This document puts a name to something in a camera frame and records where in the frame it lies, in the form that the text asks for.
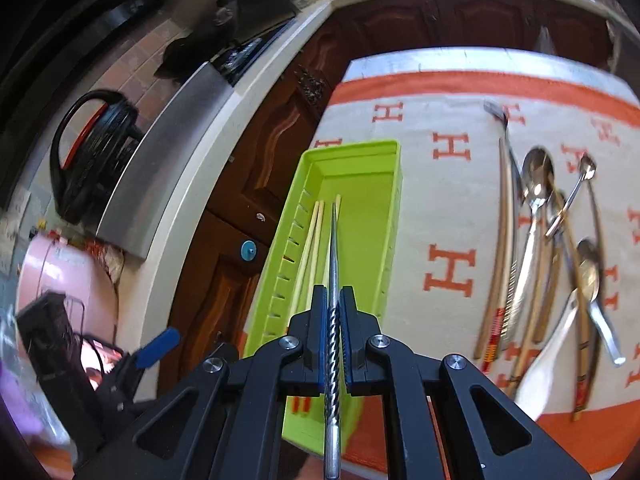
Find pink rice cooker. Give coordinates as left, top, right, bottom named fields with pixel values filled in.
left=15, top=232, right=121, bottom=361

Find wooden chopsticks pair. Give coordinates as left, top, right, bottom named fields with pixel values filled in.
left=507, top=190, right=571, bottom=396

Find orange and cream printed blanket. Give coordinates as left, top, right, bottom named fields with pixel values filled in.
left=240, top=47, right=640, bottom=476

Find white kitchen countertop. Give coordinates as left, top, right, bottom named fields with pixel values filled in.
left=135, top=0, right=640, bottom=271

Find hanging clear plastic bag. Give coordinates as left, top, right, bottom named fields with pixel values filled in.
left=530, top=25, right=558, bottom=56

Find dark wooden kitchen cabinets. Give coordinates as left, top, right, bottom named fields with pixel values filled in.
left=157, top=0, right=621, bottom=396

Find steel soup spoon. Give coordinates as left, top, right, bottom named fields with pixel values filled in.
left=575, top=239, right=627, bottom=367

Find white ceramic spoon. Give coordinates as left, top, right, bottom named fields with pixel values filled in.
left=515, top=290, right=581, bottom=421

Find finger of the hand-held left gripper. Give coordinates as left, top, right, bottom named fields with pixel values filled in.
left=131, top=327, right=181, bottom=370

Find small long-handled steel spoon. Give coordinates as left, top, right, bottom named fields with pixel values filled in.
left=545, top=155, right=598, bottom=238

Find green plastic utensil tray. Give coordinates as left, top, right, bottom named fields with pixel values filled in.
left=241, top=140, right=403, bottom=456

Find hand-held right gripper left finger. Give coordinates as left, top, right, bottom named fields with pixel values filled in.
left=75, top=284, right=333, bottom=480

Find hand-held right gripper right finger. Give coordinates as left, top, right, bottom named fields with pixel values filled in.
left=337, top=284, right=593, bottom=480

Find twisted metal chopstick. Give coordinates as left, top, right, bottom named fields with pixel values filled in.
left=322, top=197, right=346, bottom=480

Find large round steel spoon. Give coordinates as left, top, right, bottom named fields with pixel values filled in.
left=500, top=147, right=556, bottom=336

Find gas stove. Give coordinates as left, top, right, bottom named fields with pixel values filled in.
left=210, top=35, right=281, bottom=86

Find small metal fork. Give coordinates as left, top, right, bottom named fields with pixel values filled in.
left=482, top=100, right=528, bottom=206

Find purple cloth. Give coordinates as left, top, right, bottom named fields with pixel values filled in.
left=0, top=360, right=46, bottom=436

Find plain wooden chopstick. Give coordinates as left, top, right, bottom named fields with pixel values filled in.
left=304, top=201, right=327, bottom=308
left=291, top=201, right=321, bottom=308

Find black wok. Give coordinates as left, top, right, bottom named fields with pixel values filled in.
left=152, top=35, right=226, bottom=81

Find smartphone with lit screen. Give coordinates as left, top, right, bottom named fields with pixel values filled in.
left=82, top=337, right=125, bottom=391

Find black range hood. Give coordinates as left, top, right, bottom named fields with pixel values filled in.
left=0, top=0, right=166, bottom=211

